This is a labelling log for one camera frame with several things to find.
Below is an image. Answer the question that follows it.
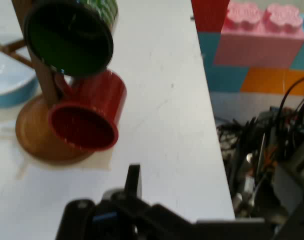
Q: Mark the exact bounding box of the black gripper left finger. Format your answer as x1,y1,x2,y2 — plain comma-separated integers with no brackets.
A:
55,163,198,240

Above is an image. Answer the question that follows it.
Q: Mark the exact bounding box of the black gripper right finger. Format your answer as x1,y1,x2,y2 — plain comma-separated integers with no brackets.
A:
274,197,304,240

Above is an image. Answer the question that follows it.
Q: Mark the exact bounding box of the green enamel mug black rim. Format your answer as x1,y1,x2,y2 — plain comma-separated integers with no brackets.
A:
23,0,119,78

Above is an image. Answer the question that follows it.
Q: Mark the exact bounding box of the grey electronics box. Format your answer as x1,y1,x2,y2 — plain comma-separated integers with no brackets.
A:
271,142,304,213

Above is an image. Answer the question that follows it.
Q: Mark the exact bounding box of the wooden mug tree stand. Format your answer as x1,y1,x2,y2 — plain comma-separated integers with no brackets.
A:
0,0,97,165

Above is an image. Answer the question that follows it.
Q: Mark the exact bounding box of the red enamel mug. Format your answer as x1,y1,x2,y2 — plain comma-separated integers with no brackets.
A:
47,69,128,152

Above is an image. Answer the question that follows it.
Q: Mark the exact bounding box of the orange foam building block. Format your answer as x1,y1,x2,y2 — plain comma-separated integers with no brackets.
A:
241,66,304,96

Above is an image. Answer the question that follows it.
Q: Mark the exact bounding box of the teal foam building block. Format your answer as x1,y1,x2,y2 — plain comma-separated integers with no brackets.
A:
197,31,250,93
290,12,304,71

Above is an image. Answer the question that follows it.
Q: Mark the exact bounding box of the light blue bowl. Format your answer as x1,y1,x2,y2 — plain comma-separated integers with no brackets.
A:
0,33,40,109

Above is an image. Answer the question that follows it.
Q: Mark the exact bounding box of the pink foam building block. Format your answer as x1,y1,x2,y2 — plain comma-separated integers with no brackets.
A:
213,0,304,69

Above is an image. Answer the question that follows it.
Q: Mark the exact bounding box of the red giant building block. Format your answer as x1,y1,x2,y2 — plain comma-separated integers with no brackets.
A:
191,0,231,33

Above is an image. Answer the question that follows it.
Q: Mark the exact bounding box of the black cable bundle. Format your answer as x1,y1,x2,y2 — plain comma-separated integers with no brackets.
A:
216,74,304,221

